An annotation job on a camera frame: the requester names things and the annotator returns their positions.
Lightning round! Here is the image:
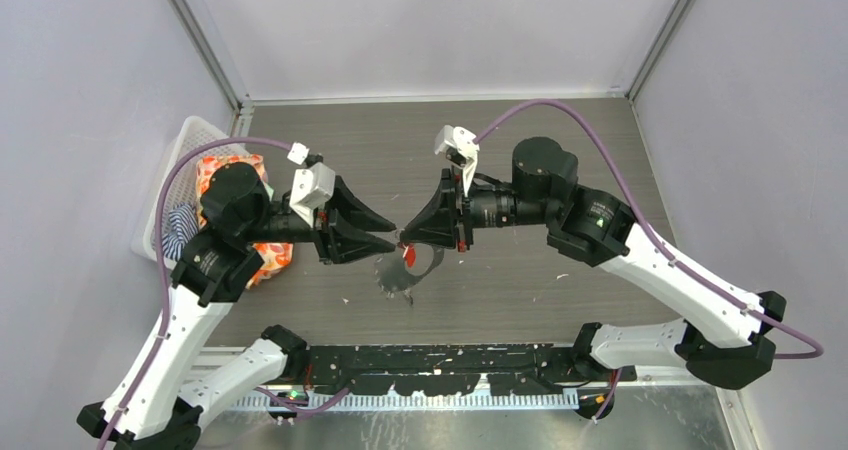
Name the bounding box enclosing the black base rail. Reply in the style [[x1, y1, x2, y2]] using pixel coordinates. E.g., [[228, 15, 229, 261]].
[[272, 343, 614, 397]]

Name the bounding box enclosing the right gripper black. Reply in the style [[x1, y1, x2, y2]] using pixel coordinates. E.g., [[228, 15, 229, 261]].
[[400, 160, 554, 251]]

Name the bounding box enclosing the silver perforated keyring plate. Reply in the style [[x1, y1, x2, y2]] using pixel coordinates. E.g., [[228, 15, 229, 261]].
[[373, 243, 445, 307]]

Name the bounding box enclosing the orange floral cloth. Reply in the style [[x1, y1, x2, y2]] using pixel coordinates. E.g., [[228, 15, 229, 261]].
[[195, 154, 294, 289]]

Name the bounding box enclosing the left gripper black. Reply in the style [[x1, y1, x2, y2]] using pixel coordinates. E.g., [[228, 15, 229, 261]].
[[243, 175, 397, 263]]

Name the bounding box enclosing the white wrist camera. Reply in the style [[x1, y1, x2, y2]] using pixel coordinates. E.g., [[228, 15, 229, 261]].
[[434, 125, 480, 196], [287, 142, 336, 227]]

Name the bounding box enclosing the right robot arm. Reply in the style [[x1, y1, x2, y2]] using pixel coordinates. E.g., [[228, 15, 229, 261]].
[[400, 137, 786, 390]]

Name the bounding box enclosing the blue striped cloth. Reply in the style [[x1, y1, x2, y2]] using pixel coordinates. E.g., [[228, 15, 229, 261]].
[[162, 203, 199, 260]]

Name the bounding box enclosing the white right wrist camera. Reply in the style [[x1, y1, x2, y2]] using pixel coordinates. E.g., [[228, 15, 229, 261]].
[[434, 125, 480, 196]]

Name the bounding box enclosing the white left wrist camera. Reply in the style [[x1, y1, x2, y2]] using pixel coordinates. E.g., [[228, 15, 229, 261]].
[[287, 142, 336, 227]]

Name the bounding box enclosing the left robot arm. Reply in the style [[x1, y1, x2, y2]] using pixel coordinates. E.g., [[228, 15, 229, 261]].
[[77, 162, 394, 449]]

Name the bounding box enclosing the red key tag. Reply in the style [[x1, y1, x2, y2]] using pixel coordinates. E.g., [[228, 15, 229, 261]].
[[402, 244, 417, 268]]

